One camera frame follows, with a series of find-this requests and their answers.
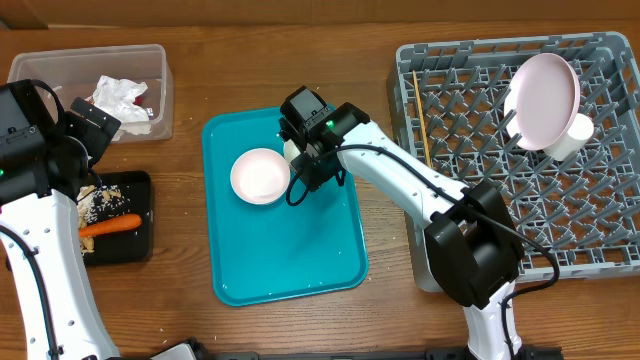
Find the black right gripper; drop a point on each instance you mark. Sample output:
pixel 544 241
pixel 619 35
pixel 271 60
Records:
pixel 312 178

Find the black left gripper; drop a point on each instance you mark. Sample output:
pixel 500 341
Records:
pixel 96 138

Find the pale green bowl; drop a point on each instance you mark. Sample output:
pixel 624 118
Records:
pixel 290 151

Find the white napkin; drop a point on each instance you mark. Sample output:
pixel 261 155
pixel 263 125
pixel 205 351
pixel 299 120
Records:
pixel 117 97

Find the pink bowl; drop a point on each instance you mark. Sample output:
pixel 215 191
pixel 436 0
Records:
pixel 260 176

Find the rice and peanut scraps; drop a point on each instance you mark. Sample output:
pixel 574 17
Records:
pixel 98 204

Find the teal serving tray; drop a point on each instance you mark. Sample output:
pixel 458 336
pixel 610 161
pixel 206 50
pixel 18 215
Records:
pixel 264 253

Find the orange carrot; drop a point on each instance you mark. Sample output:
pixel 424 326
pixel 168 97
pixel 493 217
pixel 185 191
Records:
pixel 113 225

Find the wooden chopstick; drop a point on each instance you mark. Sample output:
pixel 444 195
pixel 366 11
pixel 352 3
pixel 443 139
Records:
pixel 420 112

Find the large pink plate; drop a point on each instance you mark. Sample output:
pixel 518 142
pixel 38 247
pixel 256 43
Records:
pixel 542 101

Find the white cup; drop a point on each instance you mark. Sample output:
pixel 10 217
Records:
pixel 577 135

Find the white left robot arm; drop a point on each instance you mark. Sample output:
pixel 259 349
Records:
pixel 45 160

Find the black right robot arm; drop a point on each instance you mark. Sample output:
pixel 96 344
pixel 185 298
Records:
pixel 464 241

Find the black waste tray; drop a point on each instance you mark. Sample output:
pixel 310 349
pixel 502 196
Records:
pixel 128 246

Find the grey dishwasher rack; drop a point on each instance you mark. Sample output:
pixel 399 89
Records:
pixel 584 210

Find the clear plastic bin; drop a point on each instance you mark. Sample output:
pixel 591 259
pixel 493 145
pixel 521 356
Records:
pixel 75 73

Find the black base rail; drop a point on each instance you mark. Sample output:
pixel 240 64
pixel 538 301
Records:
pixel 192 349

